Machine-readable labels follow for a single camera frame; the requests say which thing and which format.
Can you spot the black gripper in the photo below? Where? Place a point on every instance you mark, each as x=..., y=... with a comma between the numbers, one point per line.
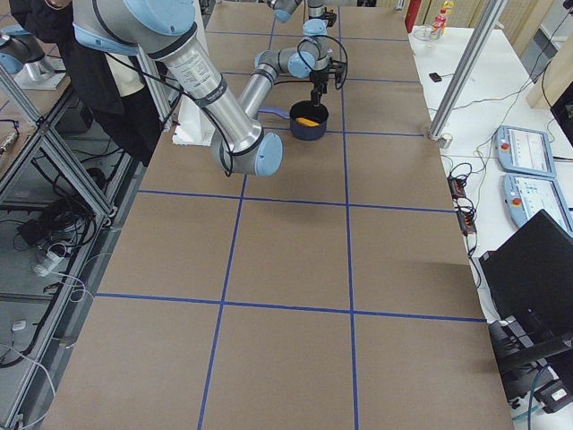
x=319, y=78

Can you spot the yellow corn cob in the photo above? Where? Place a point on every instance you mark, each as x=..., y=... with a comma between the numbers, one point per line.
x=307, y=122

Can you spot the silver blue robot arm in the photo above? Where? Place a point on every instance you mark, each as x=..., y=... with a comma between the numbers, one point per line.
x=283, y=10
x=166, y=31

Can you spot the red patterned bottle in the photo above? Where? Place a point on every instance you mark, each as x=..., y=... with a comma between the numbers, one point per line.
x=440, y=20

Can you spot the black orange power strip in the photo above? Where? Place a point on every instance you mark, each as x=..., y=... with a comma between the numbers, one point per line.
x=464, y=207

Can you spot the person in black jacket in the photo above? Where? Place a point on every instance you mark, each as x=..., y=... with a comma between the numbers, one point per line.
x=110, y=86

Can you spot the far blue teach pendant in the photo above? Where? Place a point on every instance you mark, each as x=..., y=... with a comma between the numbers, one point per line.
x=526, y=151

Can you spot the blue teach pendant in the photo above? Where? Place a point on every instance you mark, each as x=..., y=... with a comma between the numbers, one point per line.
x=526, y=195
x=526, y=151

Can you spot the near blue teach pendant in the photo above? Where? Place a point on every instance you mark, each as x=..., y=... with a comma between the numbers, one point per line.
x=526, y=195

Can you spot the black laptop monitor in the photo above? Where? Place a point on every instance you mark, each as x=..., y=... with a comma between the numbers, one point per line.
x=532, y=271

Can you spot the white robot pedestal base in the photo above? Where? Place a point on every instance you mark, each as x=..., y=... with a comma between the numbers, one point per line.
x=193, y=126

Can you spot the aluminium frame post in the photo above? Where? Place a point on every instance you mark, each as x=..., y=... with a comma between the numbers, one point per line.
x=466, y=64

